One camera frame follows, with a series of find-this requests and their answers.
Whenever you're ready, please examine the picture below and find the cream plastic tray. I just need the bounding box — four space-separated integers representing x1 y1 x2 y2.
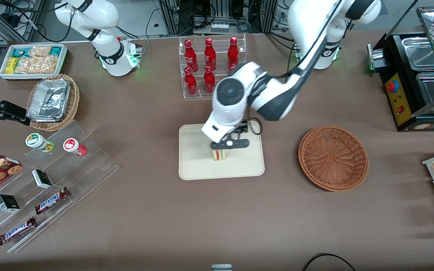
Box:
179 120 265 181

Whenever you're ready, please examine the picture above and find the light tan wicker basket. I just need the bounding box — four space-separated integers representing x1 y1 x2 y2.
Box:
26 73 81 132

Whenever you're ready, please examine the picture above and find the brown round wicker basket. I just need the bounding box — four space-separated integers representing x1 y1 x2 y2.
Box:
298 125 369 192

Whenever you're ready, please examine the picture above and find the green lidded sunflower cup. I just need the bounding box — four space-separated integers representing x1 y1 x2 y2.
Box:
25 133 55 153

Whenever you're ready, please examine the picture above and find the clear acrylic bottle rack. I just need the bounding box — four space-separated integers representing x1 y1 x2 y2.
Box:
179 33 247 99

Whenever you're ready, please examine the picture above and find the silver foil packet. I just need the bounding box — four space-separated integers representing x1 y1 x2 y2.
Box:
27 78 71 123

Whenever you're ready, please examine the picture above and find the white rectangular snack bin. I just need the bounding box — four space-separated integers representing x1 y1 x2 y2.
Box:
0 43 69 81

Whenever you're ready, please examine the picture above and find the yellow snack packet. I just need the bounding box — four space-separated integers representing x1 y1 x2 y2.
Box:
5 57 20 75

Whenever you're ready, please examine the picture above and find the clear bag of crackers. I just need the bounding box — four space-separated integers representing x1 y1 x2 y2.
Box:
29 45 53 58
14 56 38 75
36 55 59 74

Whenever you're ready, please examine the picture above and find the red cola bottle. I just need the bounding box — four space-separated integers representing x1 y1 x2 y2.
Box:
184 67 198 96
227 37 240 70
203 65 216 94
184 40 199 73
204 38 217 71

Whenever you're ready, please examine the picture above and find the red lidded strawberry cup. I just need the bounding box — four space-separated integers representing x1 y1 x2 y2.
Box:
63 138 87 157

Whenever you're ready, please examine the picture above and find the small black box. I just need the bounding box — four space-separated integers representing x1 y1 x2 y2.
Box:
32 169 53 189
0 194 21 213

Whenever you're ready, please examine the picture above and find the clear acrylic stepped stand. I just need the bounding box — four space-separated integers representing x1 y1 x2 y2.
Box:
0 120 120 253

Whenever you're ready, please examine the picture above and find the Snickers chocolate bar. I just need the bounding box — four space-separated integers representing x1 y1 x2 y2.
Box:
34 187 70 215
0 217 37 246

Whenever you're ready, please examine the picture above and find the black food warmer machine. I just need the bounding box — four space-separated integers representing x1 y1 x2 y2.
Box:
367 6 434 132

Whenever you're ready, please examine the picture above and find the black looped cable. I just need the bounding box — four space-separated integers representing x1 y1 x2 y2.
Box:
302 253 357 271

